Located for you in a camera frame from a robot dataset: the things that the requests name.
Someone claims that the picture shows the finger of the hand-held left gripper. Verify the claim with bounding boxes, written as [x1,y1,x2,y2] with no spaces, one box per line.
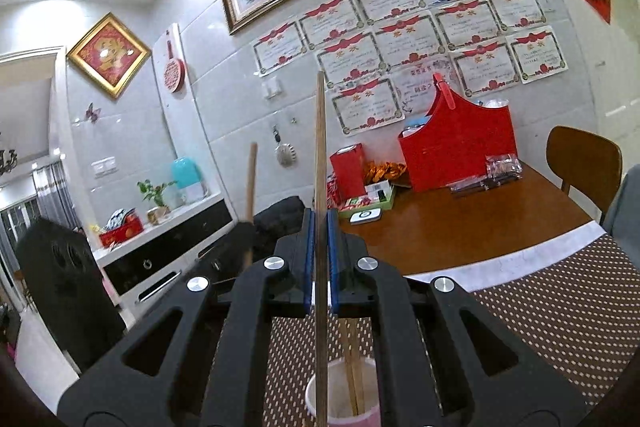
[199,221,259,284]

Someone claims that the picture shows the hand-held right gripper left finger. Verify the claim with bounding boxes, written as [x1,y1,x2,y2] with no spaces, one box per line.
[57,208,317,427]

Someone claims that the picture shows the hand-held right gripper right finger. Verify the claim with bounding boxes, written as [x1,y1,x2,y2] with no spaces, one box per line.
[327,209,588,427]

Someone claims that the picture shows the wooden chopstick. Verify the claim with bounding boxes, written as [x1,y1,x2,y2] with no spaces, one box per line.
[312,71,329,427]
[242,143,259,268]

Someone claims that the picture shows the bunch of chopsticks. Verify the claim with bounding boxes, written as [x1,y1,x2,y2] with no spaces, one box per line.
[339,318,367,415]

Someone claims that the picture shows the pink cup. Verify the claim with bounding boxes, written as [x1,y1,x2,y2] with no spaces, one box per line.
[305,356,382,427]

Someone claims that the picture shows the black jacket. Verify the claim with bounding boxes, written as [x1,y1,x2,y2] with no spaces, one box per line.
[252,196,313,253]

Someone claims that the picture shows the black and white cabinet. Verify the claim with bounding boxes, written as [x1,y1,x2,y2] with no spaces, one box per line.
[95,194,236,308]

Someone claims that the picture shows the green tray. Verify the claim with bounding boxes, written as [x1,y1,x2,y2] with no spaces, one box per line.
[340,182,396,212]

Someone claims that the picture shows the red box on table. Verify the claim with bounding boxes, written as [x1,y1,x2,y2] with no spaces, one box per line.
[330,146,368,208]

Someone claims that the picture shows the potted green plant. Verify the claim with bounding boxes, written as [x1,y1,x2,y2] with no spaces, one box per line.
[137,179,177,224]

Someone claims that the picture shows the grey curtain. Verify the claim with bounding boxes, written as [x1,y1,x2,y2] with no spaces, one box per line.
[32,159,81,233]

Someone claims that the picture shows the orange snack packets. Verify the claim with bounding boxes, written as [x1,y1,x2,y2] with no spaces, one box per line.
[365,159,408,182]

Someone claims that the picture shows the hanging round white scrubber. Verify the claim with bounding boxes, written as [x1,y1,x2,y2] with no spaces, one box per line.
[271,124,298,168]

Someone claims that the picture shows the chandelier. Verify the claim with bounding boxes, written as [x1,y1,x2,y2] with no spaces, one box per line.
[0,132,20,172]

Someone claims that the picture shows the red paper bag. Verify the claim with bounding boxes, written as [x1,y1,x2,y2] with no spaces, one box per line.
[398,74,519,192]

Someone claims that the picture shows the white cloth strip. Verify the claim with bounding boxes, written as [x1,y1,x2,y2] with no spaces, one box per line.
[404,222,607,289]

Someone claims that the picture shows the red round hanging ornament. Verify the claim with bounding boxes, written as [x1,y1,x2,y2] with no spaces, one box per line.
[162,32,187,94]

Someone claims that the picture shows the clear plastic packet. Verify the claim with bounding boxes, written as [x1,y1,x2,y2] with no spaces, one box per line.
[450,154,523,196]

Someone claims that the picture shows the brown dotted table mat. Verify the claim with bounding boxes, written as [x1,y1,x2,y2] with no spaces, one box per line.
[210,234,640,427]

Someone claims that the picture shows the gold framed red picture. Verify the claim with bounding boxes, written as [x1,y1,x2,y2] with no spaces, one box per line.
[66,12,152,100]

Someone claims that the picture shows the wooden chair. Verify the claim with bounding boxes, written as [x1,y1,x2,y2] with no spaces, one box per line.
[546,126,623,223]

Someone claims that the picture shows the grey cloth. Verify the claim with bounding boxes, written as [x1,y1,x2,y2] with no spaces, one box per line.
[600,174,640,253]

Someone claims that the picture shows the group of wall certificates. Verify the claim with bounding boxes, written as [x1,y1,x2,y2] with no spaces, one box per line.
[251,0,568,136]

